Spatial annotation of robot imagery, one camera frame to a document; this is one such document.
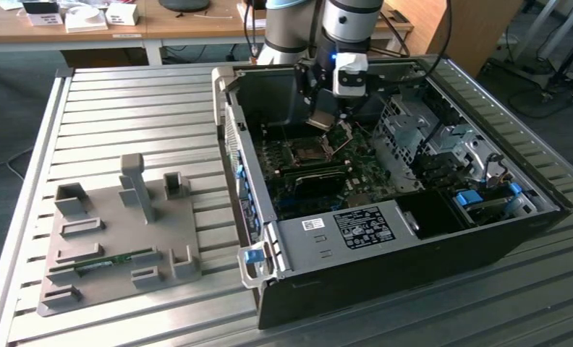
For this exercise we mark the silver CPU with green edge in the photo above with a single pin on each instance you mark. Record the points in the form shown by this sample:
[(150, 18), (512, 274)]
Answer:
[(321, 119)]

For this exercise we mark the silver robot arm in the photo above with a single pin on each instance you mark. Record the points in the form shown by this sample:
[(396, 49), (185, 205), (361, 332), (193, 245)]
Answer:
[(352, 21)]

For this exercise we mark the CPU socket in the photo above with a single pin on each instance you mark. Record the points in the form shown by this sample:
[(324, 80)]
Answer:
[(310, 150)]

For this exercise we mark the black RAM slot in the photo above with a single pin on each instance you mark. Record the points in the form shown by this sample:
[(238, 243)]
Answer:
[(316, 167), (316, 174)]

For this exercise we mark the silver drive cage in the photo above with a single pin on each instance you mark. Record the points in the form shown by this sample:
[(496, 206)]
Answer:
[(403, 152)]

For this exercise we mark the green motherboard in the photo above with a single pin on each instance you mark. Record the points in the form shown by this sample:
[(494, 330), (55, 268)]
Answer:
[(364, 170)]

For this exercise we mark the black graphics card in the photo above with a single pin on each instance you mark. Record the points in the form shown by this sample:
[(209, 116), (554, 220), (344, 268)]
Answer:
[(318, 186)]

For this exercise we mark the wooden desk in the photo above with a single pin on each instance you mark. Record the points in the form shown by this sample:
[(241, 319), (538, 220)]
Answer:
[(7, 30), (196, 27)]

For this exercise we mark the blue plastic tab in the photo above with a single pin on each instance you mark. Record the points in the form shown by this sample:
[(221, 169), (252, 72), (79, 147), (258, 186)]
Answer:
[(241, 171)]

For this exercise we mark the wooden cabinet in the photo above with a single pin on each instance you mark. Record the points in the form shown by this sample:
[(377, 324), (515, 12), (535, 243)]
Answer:
[(470, 32)]

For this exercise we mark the dark round object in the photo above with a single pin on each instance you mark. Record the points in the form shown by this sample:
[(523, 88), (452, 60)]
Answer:
[(185, 4)]

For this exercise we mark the blue disk carrier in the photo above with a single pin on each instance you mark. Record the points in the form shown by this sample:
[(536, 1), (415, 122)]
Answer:
[(470, 199)]

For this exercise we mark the white labelled box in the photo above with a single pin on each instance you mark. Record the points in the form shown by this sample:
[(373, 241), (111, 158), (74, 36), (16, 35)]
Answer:
[(122, 16), (46, 19)]

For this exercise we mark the grey power supply unit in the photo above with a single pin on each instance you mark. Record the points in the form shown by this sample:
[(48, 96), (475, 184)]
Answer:
[(310, 253)]

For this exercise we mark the blue case latch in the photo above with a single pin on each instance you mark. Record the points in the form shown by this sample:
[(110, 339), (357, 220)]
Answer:
[(254, 257)]

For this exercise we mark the white round holder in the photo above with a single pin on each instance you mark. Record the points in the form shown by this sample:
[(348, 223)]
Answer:
[(86, 21)]

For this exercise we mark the black open PC case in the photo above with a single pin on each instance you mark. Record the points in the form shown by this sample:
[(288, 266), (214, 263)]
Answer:
[(412, 274)]

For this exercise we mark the grey parts rack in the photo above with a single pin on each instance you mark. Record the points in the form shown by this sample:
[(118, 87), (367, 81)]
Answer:
[(109, 231)]

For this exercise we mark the small black device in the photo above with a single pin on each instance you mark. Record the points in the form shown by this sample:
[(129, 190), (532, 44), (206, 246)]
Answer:
[(39, 7)]

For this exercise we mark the green RAM stick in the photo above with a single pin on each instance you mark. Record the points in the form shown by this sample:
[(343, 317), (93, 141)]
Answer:
[(118, 259)]

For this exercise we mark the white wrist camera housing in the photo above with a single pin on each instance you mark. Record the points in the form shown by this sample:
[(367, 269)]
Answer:
[(351, 65)]

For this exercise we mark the blue plastic rail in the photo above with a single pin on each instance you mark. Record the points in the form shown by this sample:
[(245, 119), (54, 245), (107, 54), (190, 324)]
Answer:
[(516, 195)]

